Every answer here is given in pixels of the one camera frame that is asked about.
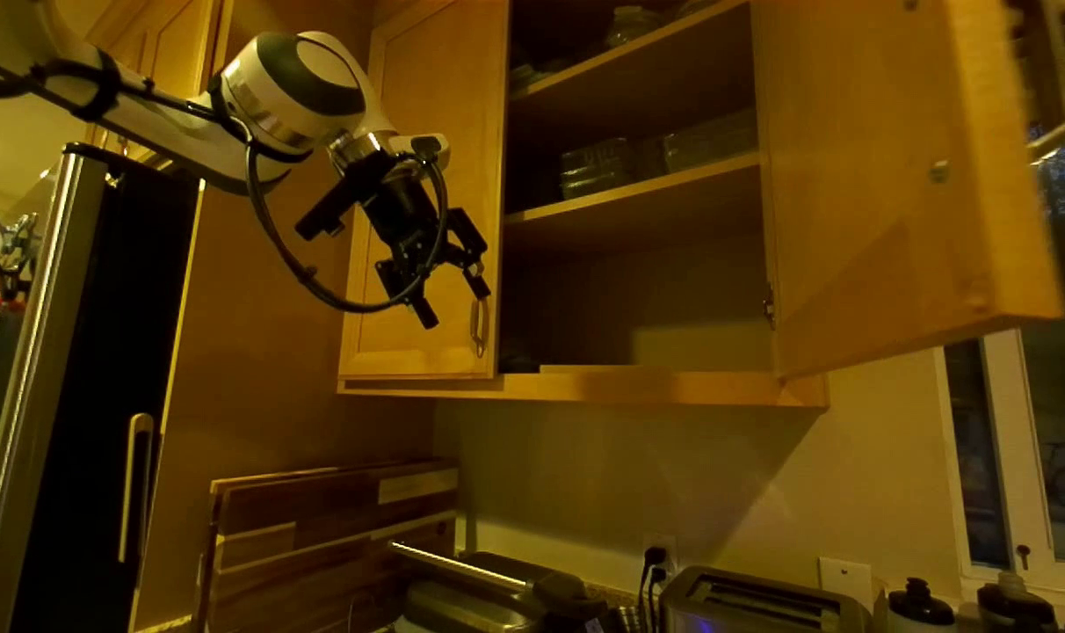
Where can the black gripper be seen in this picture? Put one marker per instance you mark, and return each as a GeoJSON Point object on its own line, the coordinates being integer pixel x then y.
{"type": "Point", "coordinates": [404, 214]}

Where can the wooden cupboard door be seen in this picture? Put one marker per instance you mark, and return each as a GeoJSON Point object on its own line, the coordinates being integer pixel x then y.
{"type": "Point", "coordinates": [895, 234]}
{"type": "Point", "coordinates": [425, 213]}

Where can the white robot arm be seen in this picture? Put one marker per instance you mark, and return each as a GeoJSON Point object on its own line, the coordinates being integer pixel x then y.
{"type": "Point", "coordinates": [287, 88]}

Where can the wooden refrigerator side panel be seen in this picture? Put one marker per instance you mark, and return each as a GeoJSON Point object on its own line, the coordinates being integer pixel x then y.
{"type": "Point", "coordinates": [260, 389]}

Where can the metal cupboard door hinge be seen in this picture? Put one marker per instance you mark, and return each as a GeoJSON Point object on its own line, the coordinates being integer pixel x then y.
{"type": "Point", "coordinates": [771, 311]}

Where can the wooden cabinet over refrigerator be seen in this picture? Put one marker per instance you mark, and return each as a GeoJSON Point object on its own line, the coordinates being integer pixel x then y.
{"type": "Point", "coordinates": [182, 48]}

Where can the stainless steel refrigerator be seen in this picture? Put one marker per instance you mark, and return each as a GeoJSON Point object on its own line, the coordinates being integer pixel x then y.
{"type": "Point", "coordinates": [96, 389]}

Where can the small round door screw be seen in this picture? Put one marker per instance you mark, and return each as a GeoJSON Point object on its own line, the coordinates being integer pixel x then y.
{"type": "Point", "coordinates": [937, 170]}

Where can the striped dark wooden cutting board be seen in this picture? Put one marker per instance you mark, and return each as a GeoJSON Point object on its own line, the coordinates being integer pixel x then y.
{"type": "Point", "coordinates": [307, 539]}

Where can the glass dish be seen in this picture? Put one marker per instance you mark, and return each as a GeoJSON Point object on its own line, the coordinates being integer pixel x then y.
{"type": "Point", "coordinates": [659, 17]}

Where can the colourful flower decoration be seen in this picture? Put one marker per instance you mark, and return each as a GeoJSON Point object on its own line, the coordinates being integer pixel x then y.
{"type": "Point", "coordinates": [6, 265]}

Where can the stainless steel toaster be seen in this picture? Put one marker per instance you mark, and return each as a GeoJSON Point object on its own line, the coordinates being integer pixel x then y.
{"type": "Point", "coordinates": [752, 601]}

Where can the wrist mounted camera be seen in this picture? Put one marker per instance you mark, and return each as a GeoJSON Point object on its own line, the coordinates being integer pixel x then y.
{"type": "Point", "coordinates": [332, 202]}

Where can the wooden wall cupboard body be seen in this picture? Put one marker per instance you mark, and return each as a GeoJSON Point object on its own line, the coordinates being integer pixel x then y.
{"type": "Point", "coordinates": [625, 389]}

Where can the wall outlet with plug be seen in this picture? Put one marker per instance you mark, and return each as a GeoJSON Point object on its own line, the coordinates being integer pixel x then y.
{"type": "Point", "coordinates": [659, 552]}

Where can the white wall outlet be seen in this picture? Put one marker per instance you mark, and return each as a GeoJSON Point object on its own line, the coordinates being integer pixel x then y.
{"type": "Point", "coordinates": [848, 579]}

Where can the window with white frame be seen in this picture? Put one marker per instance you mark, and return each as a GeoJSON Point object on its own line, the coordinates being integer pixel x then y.
{"type": "Point", "coordinates": [1058, 444]}

